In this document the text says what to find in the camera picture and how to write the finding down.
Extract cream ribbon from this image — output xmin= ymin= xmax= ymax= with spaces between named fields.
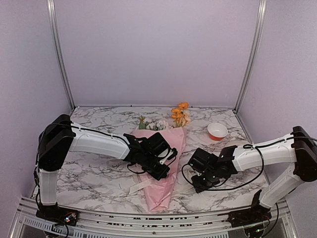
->
xmin=106 ymin=158 xmax=199 ymax=195

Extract white flower bunch green leaves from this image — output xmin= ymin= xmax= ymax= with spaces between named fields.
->
xmin=138 ymin=116 xmax=173 ymax=131

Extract pink wrapping paper sheet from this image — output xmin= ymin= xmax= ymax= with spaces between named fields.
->
xmin=129 ymin=127 xmax=187 ymax=212

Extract peach flower long green stem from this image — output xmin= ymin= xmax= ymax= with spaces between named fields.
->
xmin=182 ymin=110 xmax=191 ymax=126

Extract orange flower stem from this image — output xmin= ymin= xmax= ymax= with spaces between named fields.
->
xmin=171 ymin=102 xmax=189 ymax=127

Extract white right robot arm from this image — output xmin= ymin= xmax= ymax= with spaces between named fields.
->
xmin=188 ymin=126 xmax=317 ymax=222

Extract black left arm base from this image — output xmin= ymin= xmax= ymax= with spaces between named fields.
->
xmin=36 ymin=203 xmax=79 ymax=226

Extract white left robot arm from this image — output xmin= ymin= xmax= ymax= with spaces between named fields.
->
xmin=36 ymin=114 xmax=178 ymax=221

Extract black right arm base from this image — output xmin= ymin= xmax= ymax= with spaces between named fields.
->
xmin=227 ymin=189 xmax=272 ymax=228

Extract orange bowl white inside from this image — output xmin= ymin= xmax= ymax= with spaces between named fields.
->
xmin=207 ymin=122 xmax=228 ymax=141

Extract grey swirl ceramic plate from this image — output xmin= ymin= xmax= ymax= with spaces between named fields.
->
xmin=224 ymin=140 xmax=250 ymax=148

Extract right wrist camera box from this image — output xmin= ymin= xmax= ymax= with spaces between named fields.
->
xmin=188 ymin=148 xmax=218 ymax=173

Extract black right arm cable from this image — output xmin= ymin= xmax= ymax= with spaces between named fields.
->
xmin=181 ymin=145 xmax=264 ymax=191

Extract aluminium front rail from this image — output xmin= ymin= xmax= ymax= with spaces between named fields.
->
xmin=9 ymin=195 xmax=298 ymax=238

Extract aluminium frame right post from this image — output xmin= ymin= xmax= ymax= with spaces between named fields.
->
xmin=234 ymin=0 xmax=267 ymax=114

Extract aluminium frame post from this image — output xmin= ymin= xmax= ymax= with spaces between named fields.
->
xmin=234 ymin=0 xmax=267 ymax=114
xmin=47 ymin=0 xmax=76 ymax=111

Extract aluminium frame left post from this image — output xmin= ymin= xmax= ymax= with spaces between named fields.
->
xmin=47 ymin=0 xmax=76 ymax=111

